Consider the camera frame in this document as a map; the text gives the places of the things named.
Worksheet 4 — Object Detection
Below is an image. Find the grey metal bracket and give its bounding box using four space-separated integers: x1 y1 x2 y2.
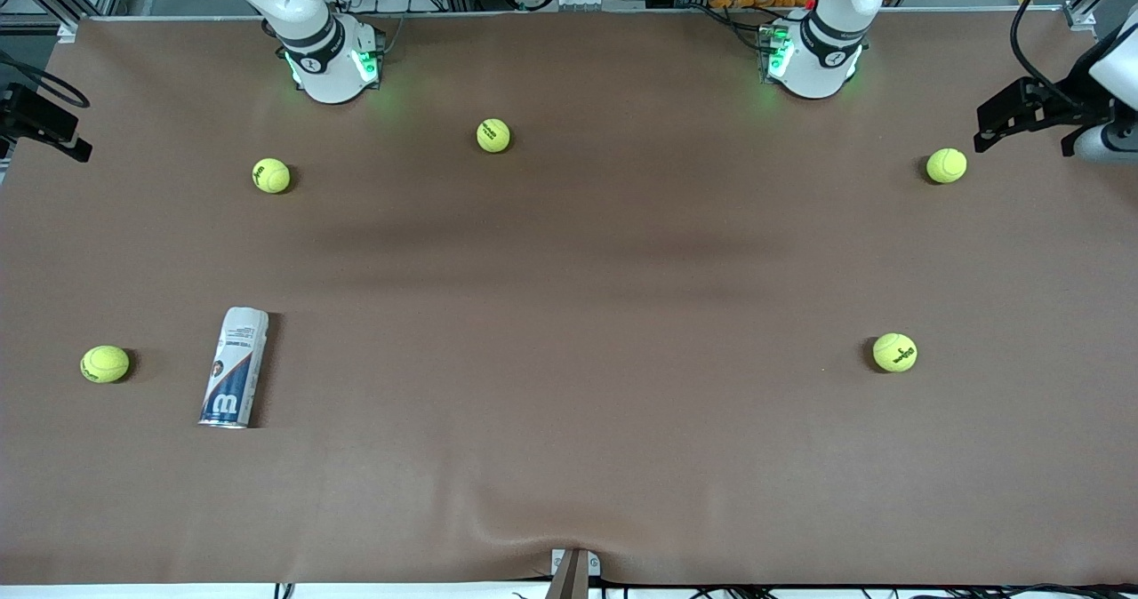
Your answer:
549 547 602 599

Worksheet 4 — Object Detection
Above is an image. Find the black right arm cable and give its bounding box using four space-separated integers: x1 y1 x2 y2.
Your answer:
0 51 91 109

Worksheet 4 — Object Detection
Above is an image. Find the white blue tennis ball can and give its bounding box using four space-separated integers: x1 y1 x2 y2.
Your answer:
197 307 270 429

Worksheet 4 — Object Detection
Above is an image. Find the brown table mat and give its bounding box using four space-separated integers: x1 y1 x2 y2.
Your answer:
0 8 1138 587

